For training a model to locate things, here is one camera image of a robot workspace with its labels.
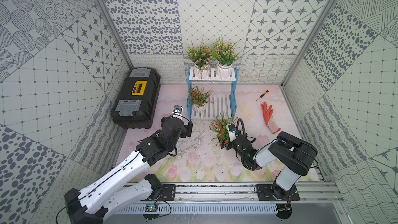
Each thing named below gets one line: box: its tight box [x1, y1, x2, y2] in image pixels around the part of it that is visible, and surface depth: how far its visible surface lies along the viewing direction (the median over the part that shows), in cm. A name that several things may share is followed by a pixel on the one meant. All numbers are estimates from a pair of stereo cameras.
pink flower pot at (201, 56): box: [187, 44, 213, 79], surface depth 79 cm
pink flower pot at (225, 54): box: [211, 42, 241, 79], surface depth 80 cm
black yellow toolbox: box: [110, 67, 162, 130], surface depth 94 cm
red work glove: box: [261, 101, 281, 134], surface depth 103 cm
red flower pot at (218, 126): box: [209, 113, 238, 151], surface depth 83 cm
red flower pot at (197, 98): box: [187, 86, 215, 114], surface depth 95 cm
